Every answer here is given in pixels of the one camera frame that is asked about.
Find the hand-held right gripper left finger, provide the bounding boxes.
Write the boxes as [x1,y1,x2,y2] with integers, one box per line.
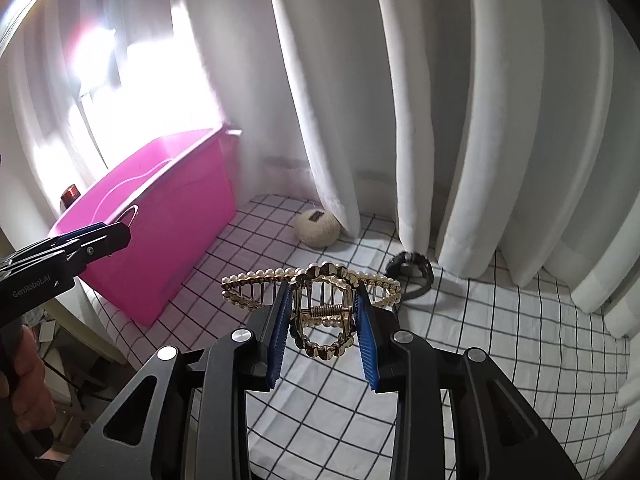
[55,280,296,480]

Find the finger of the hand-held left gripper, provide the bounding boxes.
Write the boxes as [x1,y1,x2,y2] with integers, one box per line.
[62,221,132,281]
[10,224,113,263]

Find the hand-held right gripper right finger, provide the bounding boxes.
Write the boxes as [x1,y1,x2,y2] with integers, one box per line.
[352,290,583,480]

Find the pearl gold hair claw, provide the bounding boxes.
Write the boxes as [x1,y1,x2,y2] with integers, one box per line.
[221,259,402,361]

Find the pink plastic storage bin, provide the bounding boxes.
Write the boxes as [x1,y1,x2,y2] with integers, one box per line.
[49,127,243,328]

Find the person's left hand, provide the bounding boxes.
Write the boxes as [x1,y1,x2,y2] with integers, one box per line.
[10,330,56,461]

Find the black wristwatch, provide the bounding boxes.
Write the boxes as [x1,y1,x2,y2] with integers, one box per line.
[386,251,435,302]

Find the beige round puff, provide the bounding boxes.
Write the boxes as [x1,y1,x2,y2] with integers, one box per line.
[292,208,342,248]

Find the white black checked tablecloth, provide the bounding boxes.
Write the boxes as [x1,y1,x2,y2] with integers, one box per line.
[82,195,631,480]

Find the white curtain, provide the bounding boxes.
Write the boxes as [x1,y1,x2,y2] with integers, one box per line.
[0,0,640,336]

